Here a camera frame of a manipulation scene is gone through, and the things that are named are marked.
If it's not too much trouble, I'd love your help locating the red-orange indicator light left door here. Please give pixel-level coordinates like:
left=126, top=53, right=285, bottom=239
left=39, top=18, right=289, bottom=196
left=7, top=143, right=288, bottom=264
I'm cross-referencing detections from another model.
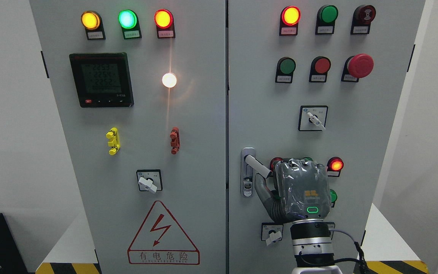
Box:
left=154, top=9, right=175, bottom=39

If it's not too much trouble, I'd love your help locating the grey right cabinet door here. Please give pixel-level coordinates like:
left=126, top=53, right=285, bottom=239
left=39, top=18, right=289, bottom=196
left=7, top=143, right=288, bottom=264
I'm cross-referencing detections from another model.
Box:
left=228, top=0, right=425, bottom=274

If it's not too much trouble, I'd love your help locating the red lit indicator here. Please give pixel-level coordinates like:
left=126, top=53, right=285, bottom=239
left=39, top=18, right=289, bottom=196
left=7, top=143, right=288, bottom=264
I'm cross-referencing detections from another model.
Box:
left=270, top=157, right=283, bottom=172
left=327, top=157, right=344, bottom=177

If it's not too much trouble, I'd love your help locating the green push button second row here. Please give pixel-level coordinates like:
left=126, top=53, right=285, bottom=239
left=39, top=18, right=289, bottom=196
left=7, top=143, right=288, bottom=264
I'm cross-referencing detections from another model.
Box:
left=275, top=57, right=296, bottom=84

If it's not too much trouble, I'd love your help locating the red lit indicator lower right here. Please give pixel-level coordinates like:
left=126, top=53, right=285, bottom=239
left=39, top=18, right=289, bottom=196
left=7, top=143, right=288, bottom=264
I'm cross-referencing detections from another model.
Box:
left=327, top=157, right=344, bottom=177

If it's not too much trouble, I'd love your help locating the red emergency stop mushroom button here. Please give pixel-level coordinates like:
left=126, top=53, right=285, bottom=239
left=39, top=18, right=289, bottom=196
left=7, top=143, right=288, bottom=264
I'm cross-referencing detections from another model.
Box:
left=341, top=53, right=374, bottom=83

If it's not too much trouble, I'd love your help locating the white rotary switch bottom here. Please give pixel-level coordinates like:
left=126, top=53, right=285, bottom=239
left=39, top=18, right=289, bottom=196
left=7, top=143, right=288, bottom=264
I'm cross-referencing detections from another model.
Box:
left=261, top=222, right=284, bottom=246

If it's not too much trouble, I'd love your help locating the black key selector switch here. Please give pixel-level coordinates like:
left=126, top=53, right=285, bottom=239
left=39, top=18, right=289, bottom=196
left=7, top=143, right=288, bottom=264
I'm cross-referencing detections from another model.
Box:
left=326, top=222, right=335, bottom=240

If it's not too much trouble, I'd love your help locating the white rotary switch upper right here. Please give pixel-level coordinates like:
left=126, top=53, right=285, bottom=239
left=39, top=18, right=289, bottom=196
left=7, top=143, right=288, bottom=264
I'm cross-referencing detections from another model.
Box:
left=298, top=105, right=328, bottom=131

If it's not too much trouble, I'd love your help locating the red push button second row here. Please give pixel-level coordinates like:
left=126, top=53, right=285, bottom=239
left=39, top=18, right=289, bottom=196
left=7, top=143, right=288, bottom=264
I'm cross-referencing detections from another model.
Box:
left=309, top=56, right=331, bottom=83

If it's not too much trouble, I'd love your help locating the silver door lock handle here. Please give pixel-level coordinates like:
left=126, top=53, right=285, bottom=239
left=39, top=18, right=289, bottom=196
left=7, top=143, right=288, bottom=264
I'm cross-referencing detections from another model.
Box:
left=241, top=147, right=271, bottom=197

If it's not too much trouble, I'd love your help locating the grey black arm cable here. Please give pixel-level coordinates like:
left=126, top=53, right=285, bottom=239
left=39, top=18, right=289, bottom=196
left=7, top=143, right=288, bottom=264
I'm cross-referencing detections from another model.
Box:
left=329, top=229, right=369, bottom=274

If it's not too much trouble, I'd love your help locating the white platform with hazard stripes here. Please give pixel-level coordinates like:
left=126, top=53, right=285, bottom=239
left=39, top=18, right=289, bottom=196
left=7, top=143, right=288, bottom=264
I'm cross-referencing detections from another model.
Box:
left=36, top=205, right=429, bottom=274

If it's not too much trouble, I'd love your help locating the dark red buzzer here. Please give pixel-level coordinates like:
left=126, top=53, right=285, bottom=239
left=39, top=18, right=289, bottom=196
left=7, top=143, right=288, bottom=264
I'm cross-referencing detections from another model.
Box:
left=351, top=5, right=376, bottom=35

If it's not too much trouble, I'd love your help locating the red lit indicator lower left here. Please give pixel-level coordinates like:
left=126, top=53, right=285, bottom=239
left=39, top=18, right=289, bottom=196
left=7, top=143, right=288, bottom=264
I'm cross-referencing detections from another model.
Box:
left=270, top=157, right=283, bottom=172

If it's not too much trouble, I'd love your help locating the grey cabinet door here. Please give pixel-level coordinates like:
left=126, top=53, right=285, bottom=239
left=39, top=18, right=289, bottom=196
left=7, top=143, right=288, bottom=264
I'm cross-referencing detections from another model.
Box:
left=30, top=0, right=227, bottom=274
left=228, top=0, right=425, bottom=274

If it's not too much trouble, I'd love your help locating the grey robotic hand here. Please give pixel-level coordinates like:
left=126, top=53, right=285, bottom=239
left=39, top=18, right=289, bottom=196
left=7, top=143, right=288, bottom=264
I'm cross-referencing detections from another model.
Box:
left=254, top=158, right=332, bottom=224

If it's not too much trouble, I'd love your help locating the white rotary switch left door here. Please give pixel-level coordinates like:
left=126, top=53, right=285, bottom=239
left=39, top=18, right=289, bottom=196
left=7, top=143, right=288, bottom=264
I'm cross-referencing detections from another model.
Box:
left=136, top=169, right=163, bottom=194

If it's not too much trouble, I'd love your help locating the white rotary switch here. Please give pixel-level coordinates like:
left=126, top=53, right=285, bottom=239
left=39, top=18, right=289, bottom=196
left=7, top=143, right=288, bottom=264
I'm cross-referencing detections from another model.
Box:
left=298, top=105, right=328, bottom=131
left=261, top=222, right=284, bottom=246

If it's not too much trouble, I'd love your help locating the green push button lower right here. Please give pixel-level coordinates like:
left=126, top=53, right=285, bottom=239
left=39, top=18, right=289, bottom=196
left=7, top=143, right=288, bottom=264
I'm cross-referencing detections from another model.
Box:
left=330, top=189, right=338, bottom=208

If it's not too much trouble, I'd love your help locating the green lit indicator light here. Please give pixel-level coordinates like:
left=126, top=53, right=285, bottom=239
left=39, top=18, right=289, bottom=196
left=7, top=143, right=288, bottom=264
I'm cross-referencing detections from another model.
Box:
left=118, top=10, right=141, bottom=40

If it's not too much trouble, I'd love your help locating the white lit indicator lamp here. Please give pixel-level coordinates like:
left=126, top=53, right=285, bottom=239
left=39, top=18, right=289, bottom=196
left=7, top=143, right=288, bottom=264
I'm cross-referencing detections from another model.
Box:
left=162, top=72, right=178, bottom=88

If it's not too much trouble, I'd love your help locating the green push button top row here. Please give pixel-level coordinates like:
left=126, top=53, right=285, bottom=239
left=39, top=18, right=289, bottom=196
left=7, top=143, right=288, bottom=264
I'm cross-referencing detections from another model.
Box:
left=315, top=5, right=339, bottom=35

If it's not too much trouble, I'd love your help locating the grey left cabinet door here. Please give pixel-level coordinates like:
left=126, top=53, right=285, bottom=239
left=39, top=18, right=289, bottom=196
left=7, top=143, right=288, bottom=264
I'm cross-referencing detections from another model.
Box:
left=30, top=0, right=227, bottom=274

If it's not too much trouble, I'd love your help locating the red lit indicator right door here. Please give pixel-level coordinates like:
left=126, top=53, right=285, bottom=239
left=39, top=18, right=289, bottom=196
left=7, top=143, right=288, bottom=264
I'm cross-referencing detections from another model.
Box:
left=279, top=6, right=301, bottom=36

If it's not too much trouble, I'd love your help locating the yellow indicator light top left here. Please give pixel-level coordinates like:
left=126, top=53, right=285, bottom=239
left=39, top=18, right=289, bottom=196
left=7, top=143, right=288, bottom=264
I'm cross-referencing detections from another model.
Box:
left=81, top=10, right=105, bottom=40

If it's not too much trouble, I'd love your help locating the red electric danger warning sticker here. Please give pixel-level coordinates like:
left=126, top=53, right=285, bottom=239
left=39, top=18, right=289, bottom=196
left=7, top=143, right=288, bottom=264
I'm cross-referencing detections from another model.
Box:
left=127, top=201, right=200, bottom=265

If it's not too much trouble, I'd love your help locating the black digital power meter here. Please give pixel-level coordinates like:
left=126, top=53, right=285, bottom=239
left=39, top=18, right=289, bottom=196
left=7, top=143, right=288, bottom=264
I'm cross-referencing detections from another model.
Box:
left=69, top=52, right=134, bottom=108

